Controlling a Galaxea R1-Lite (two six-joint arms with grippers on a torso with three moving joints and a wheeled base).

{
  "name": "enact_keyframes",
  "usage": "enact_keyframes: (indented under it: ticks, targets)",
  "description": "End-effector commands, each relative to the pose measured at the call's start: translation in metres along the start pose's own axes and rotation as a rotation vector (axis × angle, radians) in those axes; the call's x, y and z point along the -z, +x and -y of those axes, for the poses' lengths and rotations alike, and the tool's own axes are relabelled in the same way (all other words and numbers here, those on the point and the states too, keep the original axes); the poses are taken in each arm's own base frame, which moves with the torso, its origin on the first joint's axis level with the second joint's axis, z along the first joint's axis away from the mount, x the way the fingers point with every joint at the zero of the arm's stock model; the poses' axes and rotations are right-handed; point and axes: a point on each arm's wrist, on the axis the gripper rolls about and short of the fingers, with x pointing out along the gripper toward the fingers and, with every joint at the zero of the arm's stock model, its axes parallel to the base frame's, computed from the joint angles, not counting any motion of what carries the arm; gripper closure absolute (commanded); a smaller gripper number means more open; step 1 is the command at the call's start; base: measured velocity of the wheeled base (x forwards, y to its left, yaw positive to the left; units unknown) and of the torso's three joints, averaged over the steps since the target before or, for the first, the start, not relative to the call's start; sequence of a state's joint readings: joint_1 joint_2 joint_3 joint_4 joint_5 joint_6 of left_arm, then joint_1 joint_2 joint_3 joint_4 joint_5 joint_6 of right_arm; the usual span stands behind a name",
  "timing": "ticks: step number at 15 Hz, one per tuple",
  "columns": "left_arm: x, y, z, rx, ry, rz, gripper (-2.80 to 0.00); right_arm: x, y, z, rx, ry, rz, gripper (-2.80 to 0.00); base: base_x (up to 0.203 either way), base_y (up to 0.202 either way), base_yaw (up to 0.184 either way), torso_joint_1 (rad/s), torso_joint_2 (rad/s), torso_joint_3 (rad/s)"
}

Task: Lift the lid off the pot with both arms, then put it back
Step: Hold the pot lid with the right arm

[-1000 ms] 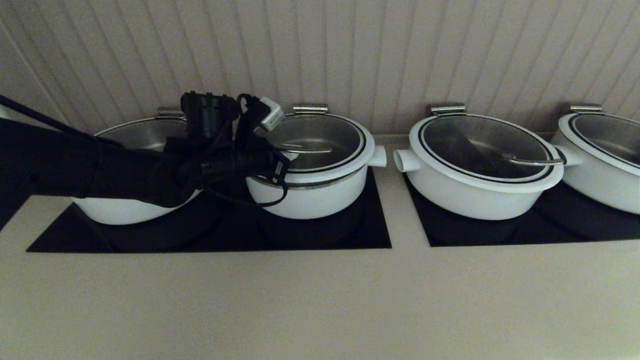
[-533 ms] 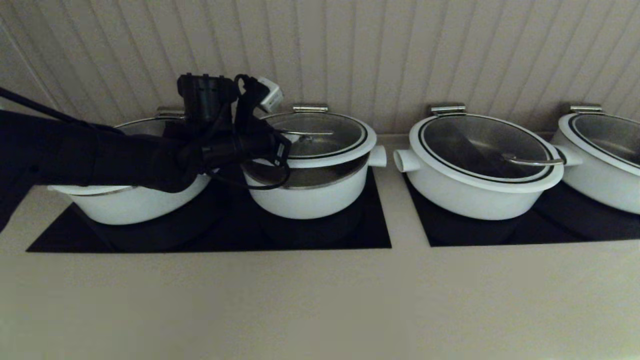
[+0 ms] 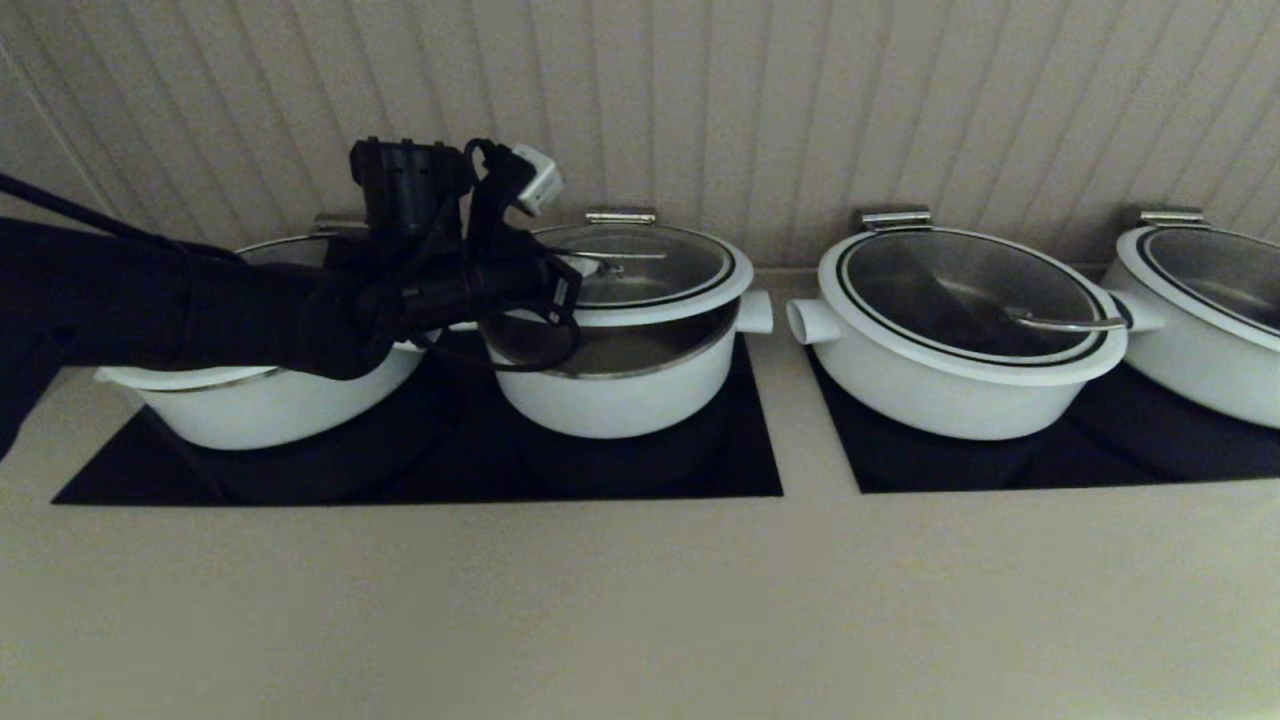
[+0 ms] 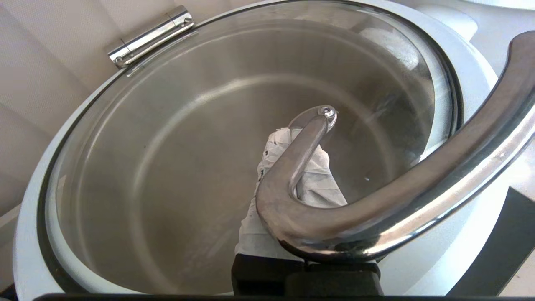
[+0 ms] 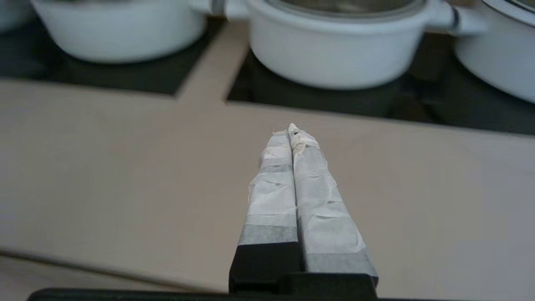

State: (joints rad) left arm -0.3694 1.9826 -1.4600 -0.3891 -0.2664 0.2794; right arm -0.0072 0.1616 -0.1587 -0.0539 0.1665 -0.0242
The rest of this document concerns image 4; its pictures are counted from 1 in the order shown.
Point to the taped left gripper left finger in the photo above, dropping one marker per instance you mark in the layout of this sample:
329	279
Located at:
255	238

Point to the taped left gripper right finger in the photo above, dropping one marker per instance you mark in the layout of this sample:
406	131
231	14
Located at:
319	184

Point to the glass lid white rim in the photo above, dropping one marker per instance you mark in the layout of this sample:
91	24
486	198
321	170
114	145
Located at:
167	167

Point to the black glass cooktop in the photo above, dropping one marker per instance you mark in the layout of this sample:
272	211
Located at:
501	242

